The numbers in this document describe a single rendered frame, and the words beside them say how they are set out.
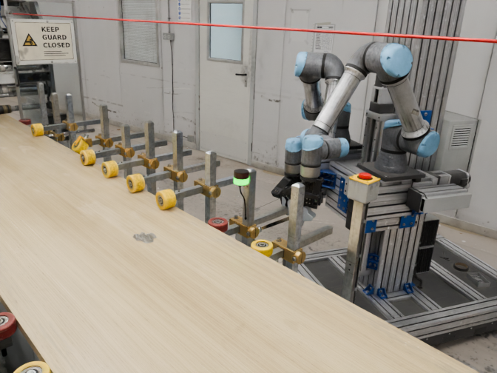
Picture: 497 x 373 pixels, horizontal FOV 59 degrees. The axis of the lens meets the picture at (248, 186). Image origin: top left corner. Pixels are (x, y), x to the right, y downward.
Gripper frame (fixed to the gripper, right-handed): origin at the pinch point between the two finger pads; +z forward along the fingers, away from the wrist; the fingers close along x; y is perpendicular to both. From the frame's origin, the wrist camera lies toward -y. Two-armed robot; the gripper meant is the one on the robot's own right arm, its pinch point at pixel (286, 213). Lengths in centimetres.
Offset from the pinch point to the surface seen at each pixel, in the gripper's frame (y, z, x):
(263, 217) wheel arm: -16.9, -3.4, -1.5
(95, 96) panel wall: 175, 47, 575
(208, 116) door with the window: 205, 38, 315
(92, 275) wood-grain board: -96, -9, -5
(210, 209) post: -30.0, -4.3, 19.3
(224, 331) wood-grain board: -82, -9, -52
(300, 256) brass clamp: -29.6, -3.2, -33.5
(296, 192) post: -30, -28, -30
